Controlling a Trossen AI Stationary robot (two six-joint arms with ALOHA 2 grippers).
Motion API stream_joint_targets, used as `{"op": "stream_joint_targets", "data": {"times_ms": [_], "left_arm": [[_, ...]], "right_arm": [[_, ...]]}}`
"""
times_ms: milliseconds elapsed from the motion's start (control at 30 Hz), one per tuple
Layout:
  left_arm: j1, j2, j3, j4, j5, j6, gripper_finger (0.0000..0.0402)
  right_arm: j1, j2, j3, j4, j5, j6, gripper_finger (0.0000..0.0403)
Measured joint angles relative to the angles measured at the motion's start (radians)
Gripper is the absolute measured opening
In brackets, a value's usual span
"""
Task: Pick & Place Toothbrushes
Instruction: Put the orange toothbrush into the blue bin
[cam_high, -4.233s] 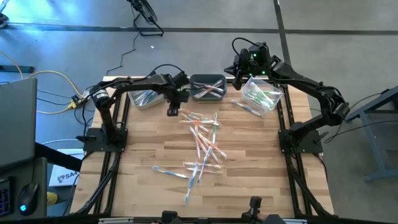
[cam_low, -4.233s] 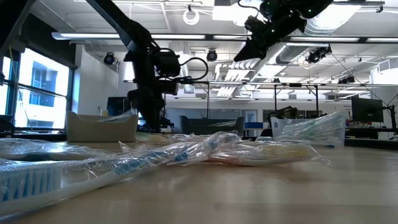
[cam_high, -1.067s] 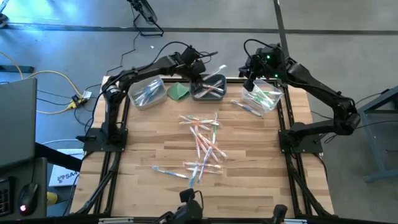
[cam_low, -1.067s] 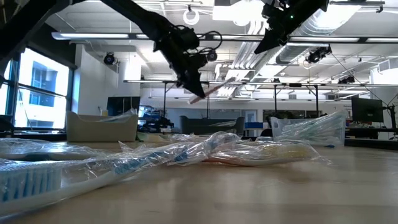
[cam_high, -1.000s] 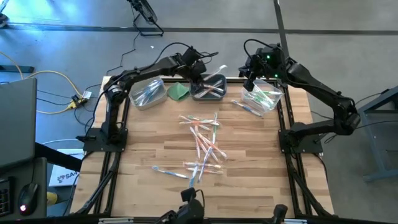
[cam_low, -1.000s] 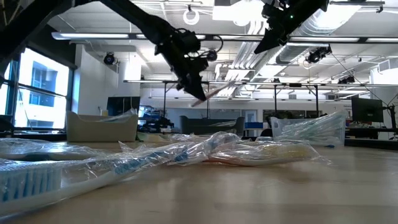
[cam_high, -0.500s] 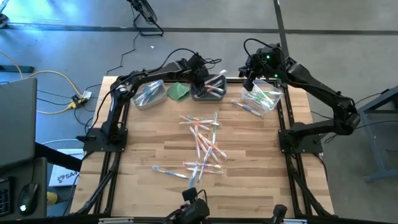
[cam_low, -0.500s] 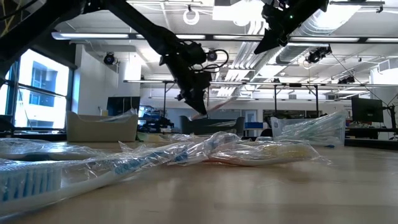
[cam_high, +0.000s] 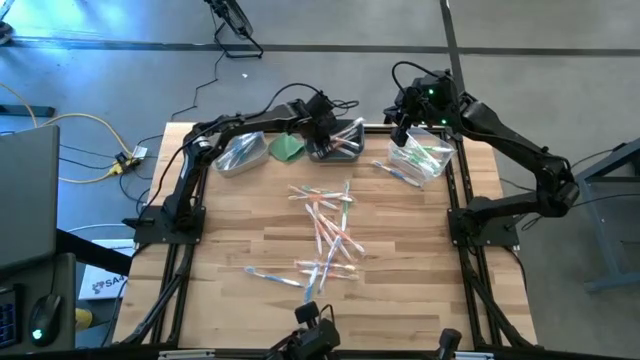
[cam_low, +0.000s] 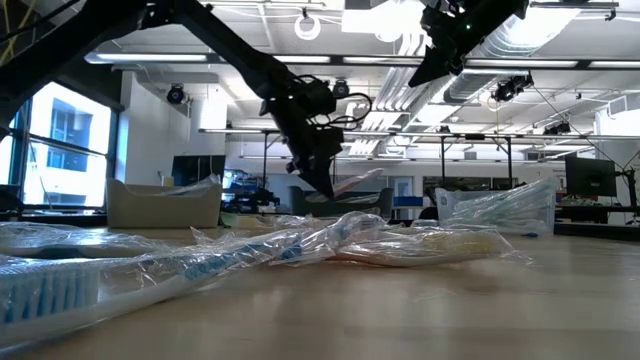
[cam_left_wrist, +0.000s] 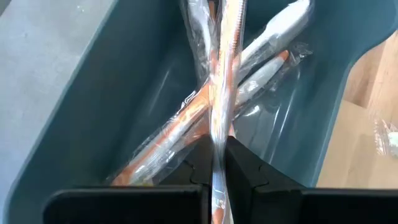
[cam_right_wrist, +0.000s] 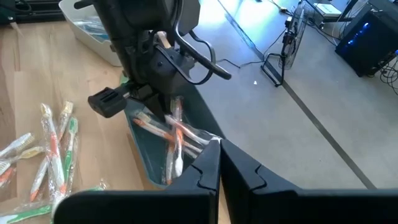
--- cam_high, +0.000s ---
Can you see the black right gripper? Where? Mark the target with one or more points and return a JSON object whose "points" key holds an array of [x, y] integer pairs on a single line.
{"points": [[430, 105]]}

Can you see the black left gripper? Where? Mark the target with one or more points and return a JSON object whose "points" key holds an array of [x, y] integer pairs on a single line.
{"points": [[315, 117]]}

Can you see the green toothbrush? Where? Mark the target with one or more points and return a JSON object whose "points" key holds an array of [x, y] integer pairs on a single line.
{"points": [[407, 161], [424, 164], [415, 157], [325, 191], [346, 205], [425, 155], [437, 148]]}

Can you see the clear plastic bin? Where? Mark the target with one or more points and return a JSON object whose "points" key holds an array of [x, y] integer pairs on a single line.
{"points": [[447, 160]]}

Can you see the white plastic bin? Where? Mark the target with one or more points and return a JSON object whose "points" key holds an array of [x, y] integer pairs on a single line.
{"points": [[225, 170]]}

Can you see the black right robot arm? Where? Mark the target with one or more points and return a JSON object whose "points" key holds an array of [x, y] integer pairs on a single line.
{"points": [[505, 137]]}

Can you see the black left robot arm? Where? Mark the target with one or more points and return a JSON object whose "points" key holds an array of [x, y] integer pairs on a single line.
{"points": [[250, 120]]}

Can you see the green cloth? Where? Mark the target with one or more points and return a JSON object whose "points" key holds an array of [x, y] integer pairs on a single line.
{"points": [[286, 147]]}

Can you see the dark grey-green plastic bin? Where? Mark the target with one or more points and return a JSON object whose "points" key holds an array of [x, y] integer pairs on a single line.
{"points": [[357, 159]]}

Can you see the black floor fan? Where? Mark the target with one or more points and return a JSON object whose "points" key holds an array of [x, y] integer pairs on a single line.
{"points": [[232, 17]]}

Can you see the white power adapter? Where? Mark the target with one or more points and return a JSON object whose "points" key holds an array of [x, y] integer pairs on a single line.
{"points": [[140, 151]]}

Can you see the yellow and black plug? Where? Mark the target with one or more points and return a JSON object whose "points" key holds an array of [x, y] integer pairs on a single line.
{"points": [[120, 164]]}

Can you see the black jointed device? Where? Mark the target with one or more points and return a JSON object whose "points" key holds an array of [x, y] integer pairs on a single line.
{"points": [[315, 340]]}

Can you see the black rounded device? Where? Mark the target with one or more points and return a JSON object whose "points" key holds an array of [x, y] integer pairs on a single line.
{"points": [[449, 342]]}

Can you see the silver aluminium extrusion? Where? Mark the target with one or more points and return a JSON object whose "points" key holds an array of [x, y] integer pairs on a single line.
{"points": [[475, 355], [186, 354]]}

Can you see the white printed cardboard box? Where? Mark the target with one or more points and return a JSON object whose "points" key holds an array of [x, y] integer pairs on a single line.
{"points": [[107, 287]]}

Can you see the black floor bar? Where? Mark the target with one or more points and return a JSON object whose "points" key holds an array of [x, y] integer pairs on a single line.
{"points": [[25, 111]]}

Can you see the grey laptop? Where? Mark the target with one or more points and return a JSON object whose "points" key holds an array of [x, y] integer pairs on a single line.
{"points": [[27, 200]]}

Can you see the dark grey desk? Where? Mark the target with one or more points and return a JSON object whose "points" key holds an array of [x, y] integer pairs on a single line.
{"points": [[60, 275]]}

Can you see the yellow object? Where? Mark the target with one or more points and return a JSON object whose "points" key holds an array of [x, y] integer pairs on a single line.
{"points": [[83, 319]]}

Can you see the person's shoe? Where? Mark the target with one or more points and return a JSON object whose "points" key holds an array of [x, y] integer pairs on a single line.
{"points": [[4, 34]]}

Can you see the black computer mouse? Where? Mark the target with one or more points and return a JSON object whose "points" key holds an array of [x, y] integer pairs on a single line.
{"points": [[45, 320]]}

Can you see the black keyboard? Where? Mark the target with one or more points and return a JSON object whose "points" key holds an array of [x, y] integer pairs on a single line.
{"points": [[7, 320]]}

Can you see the blue-grey desk frame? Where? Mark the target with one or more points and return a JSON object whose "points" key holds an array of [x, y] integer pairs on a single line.
{"points": [[605, 250]]}

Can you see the black diagonal frame strut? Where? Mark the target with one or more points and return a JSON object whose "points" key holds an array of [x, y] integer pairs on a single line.
{"points": [[95, 252]]}

